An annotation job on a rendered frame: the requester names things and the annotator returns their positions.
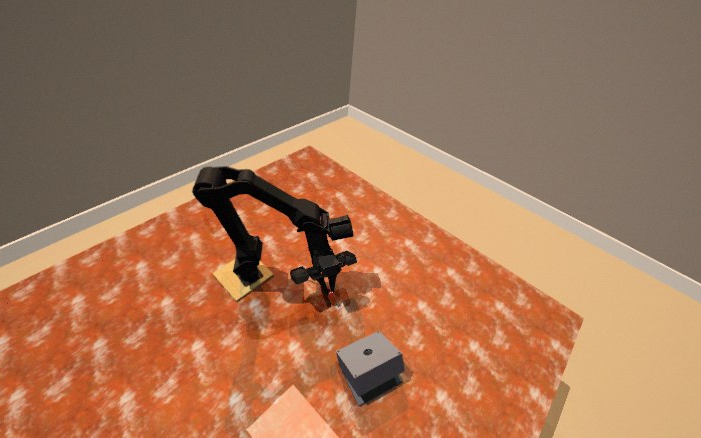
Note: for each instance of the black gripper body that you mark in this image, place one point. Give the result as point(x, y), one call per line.
point(300, 275)

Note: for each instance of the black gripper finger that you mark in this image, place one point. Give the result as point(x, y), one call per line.
point(322, 283)
point(332, 280)

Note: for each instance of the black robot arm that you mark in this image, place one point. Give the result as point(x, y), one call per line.
point(212, 191)

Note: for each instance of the grey square panel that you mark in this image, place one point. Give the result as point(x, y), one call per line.
point(371, 366)

